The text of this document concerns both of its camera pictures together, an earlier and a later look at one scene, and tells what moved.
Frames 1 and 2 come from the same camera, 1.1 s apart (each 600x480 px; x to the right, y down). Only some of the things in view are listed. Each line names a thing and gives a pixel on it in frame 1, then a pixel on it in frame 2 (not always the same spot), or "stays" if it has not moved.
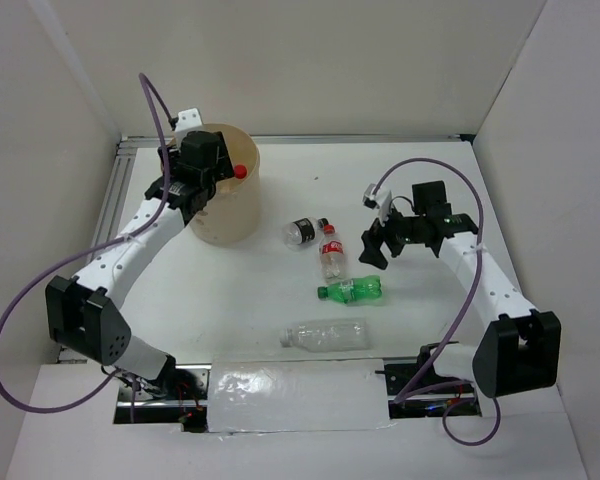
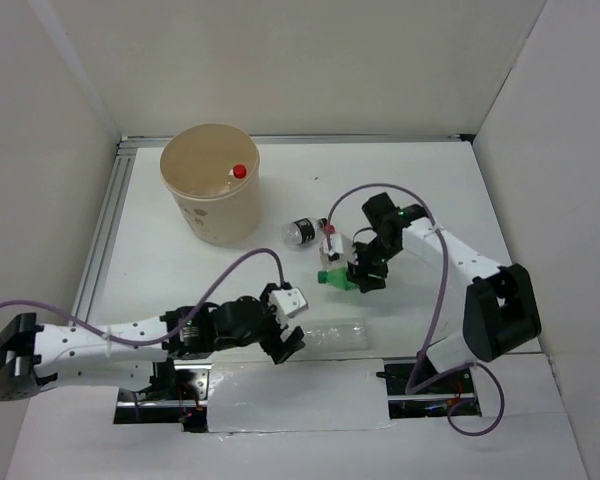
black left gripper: x=224 y=169 → x=291 y=344
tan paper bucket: x=234 y=215 stays
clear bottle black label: x=303 y=231 stays
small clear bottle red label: x=332 y=255 stays
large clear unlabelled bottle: x=328 y=335 stays
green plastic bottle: x=364 y=288 → x=337 y=277
